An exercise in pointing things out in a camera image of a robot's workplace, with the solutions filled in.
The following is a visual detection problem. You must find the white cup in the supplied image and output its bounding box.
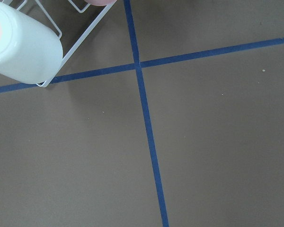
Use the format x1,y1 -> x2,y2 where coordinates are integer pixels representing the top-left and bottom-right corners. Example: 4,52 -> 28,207
0,2 -> 63,84

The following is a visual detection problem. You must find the white wire cup rack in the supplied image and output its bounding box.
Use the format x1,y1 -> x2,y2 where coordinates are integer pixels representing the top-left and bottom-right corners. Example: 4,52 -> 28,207
0,0 -> 116,87

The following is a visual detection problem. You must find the pink cup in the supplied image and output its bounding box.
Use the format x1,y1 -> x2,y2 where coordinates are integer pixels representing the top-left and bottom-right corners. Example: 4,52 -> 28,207
85,0 -> 115,6

